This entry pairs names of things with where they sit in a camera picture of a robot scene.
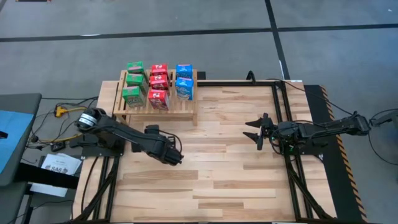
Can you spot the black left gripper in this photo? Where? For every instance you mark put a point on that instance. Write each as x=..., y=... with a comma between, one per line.
x=171, y=154

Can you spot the black clamp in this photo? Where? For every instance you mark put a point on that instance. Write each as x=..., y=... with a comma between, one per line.
x=251, y=76

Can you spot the black mat with hazard stripes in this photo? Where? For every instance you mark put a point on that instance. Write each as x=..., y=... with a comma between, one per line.
x=339, y=186

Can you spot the printed paper sheets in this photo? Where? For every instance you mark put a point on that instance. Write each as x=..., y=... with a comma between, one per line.
x=60, y=163

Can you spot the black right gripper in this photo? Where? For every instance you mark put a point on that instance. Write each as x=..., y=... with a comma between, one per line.
x=264, y=132

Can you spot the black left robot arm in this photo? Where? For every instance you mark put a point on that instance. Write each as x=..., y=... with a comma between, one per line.
x=124, y=133

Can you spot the black block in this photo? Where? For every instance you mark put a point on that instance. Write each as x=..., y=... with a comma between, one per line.
x=201, y=75

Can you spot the black power brick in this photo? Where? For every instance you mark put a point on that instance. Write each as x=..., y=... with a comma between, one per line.
x=58, y=146

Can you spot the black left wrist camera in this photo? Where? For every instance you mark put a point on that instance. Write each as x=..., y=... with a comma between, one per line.
x=152, y=129

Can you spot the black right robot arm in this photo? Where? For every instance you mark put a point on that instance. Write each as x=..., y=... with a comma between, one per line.
x=326, y=127

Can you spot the blue Rice Krispies cereal box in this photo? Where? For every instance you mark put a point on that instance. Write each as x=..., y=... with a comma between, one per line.
x=184, y=88
x=184, y=70

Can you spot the blue topped table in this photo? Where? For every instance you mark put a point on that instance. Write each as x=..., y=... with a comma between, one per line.
x=12, y=140

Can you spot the white paper sheet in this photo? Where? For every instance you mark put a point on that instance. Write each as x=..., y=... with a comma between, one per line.
x=49, y=189

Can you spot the wooden slatted shelf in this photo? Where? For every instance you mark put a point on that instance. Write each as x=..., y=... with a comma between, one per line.
x=174, y=109

